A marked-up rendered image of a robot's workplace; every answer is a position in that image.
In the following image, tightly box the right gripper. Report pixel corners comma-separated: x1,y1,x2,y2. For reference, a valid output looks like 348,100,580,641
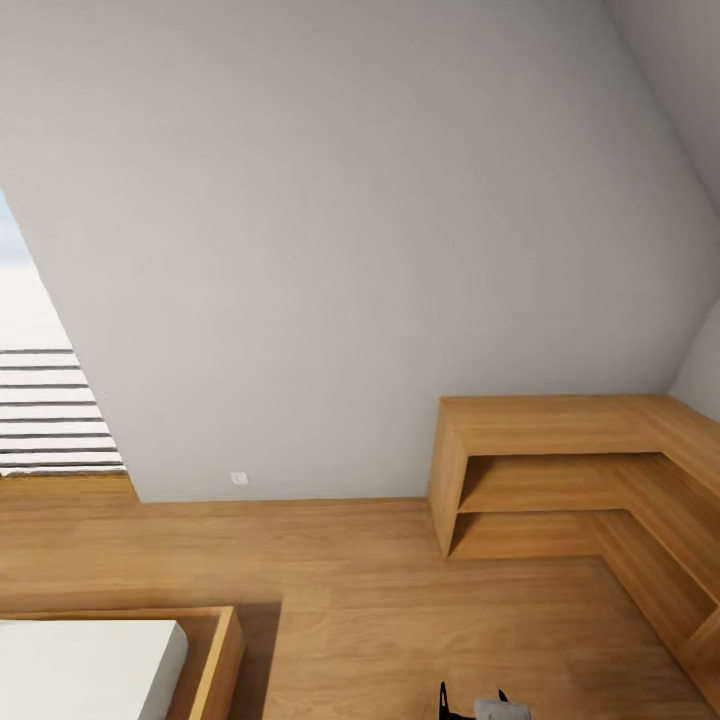
439,681,507,720

